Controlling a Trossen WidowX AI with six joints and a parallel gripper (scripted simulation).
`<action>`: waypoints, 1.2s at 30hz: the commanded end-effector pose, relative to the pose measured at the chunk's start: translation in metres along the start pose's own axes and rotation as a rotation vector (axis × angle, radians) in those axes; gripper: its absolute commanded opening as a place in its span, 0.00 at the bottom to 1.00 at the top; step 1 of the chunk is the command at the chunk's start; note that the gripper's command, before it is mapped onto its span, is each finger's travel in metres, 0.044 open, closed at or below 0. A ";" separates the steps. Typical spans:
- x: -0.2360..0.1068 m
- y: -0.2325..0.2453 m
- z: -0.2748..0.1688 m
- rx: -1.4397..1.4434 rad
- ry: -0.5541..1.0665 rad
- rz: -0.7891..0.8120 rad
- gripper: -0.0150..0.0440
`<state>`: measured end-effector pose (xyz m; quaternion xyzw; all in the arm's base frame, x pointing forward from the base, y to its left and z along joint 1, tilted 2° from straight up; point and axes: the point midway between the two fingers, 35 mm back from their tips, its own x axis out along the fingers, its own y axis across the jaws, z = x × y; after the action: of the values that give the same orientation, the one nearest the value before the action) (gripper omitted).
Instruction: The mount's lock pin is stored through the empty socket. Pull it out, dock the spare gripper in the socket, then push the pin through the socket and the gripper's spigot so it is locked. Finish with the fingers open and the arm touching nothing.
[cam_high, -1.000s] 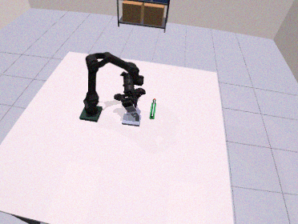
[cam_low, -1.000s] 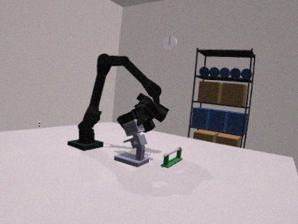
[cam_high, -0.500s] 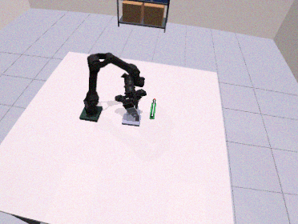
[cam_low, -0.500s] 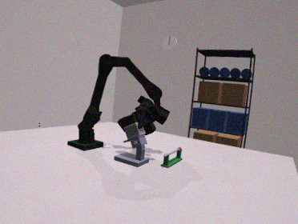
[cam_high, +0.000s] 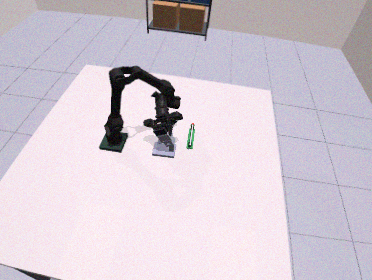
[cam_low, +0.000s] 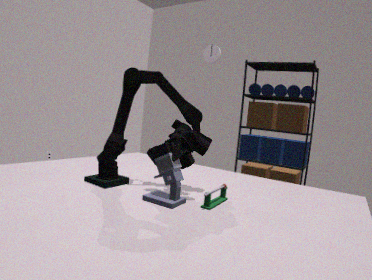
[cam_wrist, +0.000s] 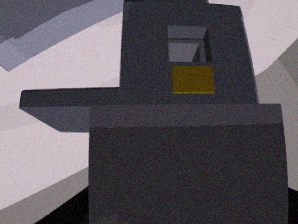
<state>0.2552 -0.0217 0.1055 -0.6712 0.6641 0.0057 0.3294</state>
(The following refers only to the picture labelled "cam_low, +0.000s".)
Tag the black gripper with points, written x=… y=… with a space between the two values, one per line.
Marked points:
x=185 y=143

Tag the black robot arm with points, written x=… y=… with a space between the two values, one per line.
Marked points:
x=115 y=145

